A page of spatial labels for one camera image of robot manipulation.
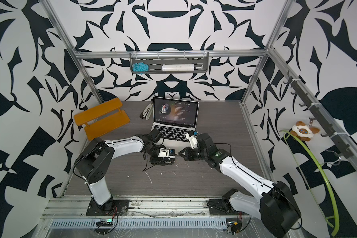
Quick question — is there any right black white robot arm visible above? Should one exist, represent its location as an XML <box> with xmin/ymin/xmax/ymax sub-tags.
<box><xmin>179</xmin><ymin>131</ymin><xmax>302</xmax><ymax>238</ymax></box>

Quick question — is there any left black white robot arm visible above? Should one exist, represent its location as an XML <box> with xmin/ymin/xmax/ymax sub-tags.
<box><xmin>74</xmin><ymin>129</ymin><xmax>176</xmax><ymax>207</ymax></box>

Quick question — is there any silver laptop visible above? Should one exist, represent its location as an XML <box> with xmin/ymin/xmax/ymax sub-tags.
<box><xmin>152</xmin><ymin>97</ymin><xmax>199</xmax><ymax>153</ymax></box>

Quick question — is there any black silver stapler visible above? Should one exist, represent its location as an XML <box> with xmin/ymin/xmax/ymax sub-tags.
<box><xmin>139</xmin><ymin>103</ymin><xmax>153</xmax><ymax>120</ymax></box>

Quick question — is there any orange two-tier stand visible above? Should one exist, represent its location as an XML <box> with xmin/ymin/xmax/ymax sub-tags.
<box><xmin>73</xmin><ymin>98</ymin><xmax>130</xmax><ymax>141</ymax></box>

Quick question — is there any left small electronics board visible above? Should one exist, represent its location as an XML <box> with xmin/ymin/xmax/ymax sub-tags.
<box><xmin>95</xmin><ymin>219</ymin><xmax>114</xmax><ymax>228</ymax></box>

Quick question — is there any small electronics board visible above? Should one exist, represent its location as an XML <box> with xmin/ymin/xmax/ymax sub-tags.
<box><xmin>95</xmin><ymin>219</ymin><xmax>114</xmax><ymax>228</ymax></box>
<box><xmin>226</xmin><ymin>221</ymin><xmax>242</xmax><ymax>235</ymax></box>

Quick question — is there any right small electronics board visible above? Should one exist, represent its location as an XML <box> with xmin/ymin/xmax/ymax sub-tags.
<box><xmin>226</xmin><ymin>221</ymin><xmax>242</xmax><ymax>235</ymax></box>

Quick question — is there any white roll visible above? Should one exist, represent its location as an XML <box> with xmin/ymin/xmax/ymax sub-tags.
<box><xmin>162</xmin><ymin>64</ymin><xmax>195</xmax><ymax>72</ymax></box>

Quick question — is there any teal scrubber ball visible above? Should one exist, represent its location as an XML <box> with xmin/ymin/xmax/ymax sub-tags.
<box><xmin>132</xmin><ymin>62</ymin><xmax>149</xmax><ymax>74</ymax></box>

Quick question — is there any brown white plush toy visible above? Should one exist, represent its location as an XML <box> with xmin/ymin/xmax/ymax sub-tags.
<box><xmin>290</xmin><ymin>121</ymin><xmax>320</xmax><ymax>141</ymax></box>

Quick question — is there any green hoop tube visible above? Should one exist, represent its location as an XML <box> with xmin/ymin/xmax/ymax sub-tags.
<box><xmin>280</xmin><ymin>129</ymin><xmax>340</xmax><ymax>237</ymax></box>

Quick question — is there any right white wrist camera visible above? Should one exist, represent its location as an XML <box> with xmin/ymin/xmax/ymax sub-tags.
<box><xmin>185</xmin><ymin>131</ymin><xmax>198</xmax><ymax>149</ymax></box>

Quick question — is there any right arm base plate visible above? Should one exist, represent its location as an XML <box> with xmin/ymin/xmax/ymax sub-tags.
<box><xmin>207</xmin><ymin>199</ymin><xmax>245</xmax><ymax>216</ymax></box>

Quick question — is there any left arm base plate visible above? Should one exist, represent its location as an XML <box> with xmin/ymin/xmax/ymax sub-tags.
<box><xmin>86</xmin><ymin>198</ymin><xmax>130</xmax><ymax>217</ymax></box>

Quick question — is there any grey wall tray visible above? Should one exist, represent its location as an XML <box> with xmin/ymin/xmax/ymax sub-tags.
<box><xmin>129</xmin><ymin>52</ymin><xmax>209</xmax><ymax>74</ymax></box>

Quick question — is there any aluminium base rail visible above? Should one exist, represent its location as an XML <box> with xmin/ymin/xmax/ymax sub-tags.
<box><xmin>41</xmin><ymin>195</ymin><xmax>217</xmax><ymax>219</ymax></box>

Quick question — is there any grey hook rail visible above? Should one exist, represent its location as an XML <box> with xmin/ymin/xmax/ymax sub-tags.
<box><xmin>286</xmin><ymin>71</ymin><xmax>354</xmax><ymax>159</ymax></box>

